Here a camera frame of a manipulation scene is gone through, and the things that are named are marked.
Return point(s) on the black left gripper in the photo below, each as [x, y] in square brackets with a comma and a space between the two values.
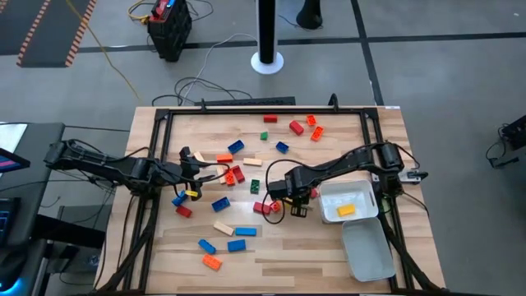
[185, 174]

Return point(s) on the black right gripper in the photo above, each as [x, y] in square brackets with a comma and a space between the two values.
[293, 183]

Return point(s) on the red triangular block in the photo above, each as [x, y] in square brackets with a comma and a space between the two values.
[315, 193]

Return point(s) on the orange smooth block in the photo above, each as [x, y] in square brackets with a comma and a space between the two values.
[224, 158]

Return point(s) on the green studded block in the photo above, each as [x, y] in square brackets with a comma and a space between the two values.
[255, 186]

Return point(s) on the blue smooth block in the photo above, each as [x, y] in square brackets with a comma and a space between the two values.
[245, 231]

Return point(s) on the small blue studded block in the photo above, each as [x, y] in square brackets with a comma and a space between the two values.
[282, 147]

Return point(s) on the small green block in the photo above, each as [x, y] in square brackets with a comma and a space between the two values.
[264, 135]

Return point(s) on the small orange studded block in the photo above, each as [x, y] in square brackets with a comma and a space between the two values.
[311, 120]

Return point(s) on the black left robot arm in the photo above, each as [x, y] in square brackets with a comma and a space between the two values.
[102, 164]

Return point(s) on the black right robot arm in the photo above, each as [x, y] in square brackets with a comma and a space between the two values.
[349, 160]

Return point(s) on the yellow tape label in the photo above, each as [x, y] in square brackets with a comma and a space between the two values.
[191, 193]

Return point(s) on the yellow block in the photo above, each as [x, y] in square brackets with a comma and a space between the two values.
[346, 210]

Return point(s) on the light grey plastic bin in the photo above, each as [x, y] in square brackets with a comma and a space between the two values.
[367, 251]

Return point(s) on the small red smooth block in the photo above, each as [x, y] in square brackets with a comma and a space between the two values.
[270, 118]

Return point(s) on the black power strip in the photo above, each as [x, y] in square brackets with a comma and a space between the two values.
[255, 101]

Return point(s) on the black and red toolbox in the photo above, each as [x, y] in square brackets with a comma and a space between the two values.
[170, 33]

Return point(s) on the black desk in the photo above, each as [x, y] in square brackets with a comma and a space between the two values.
[41, 144]

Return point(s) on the black pole with white base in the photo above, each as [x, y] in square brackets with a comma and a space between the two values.
[267, 29]

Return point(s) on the tilted monitor screen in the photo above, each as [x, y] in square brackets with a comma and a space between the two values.
[10, 162]

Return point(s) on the white paper sheet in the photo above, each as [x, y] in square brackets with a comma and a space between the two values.
[10, 135]

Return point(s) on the black keyboard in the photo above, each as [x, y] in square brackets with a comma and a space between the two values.
[6, 222]

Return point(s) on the black stand base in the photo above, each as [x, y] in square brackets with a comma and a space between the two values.
[309, 14]

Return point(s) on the black computer with light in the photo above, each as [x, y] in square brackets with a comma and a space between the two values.
[16, 271]

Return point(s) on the black striped floor mat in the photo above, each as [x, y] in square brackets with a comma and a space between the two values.
[45, 33]

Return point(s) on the black electronic device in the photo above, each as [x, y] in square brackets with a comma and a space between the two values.
[515, 133]

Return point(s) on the black frame clamp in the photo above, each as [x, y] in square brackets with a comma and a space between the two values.
[333, 102]
[202, 106]

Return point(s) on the silver mounting bracket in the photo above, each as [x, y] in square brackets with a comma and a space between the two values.
[411, 176]

